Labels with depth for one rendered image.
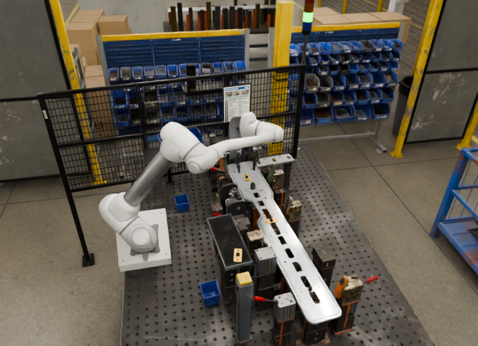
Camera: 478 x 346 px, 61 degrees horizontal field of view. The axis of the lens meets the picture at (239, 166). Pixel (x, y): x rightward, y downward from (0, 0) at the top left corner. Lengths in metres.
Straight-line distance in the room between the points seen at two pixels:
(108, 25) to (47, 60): 2.71
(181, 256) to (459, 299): 2.23
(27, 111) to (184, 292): 2.53
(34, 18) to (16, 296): 2.26
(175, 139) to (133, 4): 6.77
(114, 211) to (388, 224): 2.70
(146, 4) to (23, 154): 4.97
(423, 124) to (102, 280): 3.87
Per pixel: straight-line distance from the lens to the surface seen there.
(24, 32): 4.01
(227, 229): 2.15
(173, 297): 2.48
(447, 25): 4.80
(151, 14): 8.76
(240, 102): 3.12
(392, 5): 6.81
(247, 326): 2.18
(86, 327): 3.35
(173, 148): 2.11
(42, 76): 4.11
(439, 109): 5.26
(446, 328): 3.53
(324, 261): 2.22
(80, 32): 6.32
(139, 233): 2.33
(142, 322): 2.40
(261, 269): 2.13
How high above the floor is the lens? 2.63
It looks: 34 degrees down
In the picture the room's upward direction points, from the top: straight up
